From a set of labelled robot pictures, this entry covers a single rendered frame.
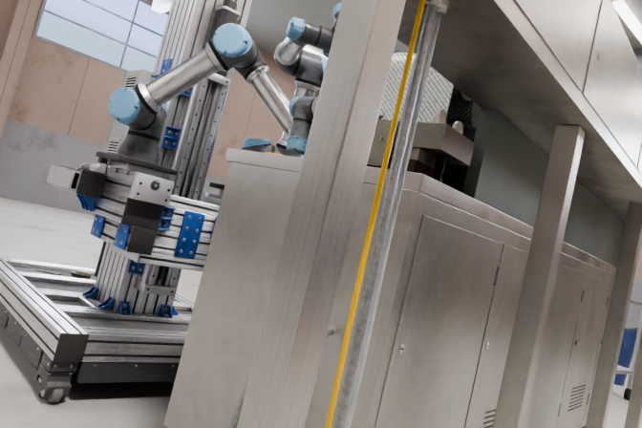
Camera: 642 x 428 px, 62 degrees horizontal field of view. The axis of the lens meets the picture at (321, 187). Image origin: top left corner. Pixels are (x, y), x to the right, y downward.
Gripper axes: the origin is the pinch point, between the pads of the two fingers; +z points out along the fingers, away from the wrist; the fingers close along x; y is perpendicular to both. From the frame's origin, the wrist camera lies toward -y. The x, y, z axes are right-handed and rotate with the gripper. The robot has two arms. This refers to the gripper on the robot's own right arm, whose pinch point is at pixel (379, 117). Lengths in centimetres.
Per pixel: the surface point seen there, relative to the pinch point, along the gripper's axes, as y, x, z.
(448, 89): 9.0, -0.2, 20.4
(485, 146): -5.6, 1.7, 33.5
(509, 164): -5.9, 19.3, 33.5
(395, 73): 13.7, -0.3, 1.9
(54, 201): -95, 314, -882
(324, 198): -33, -77, 51
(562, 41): 12, -21, 55
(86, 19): 232, 282, -885
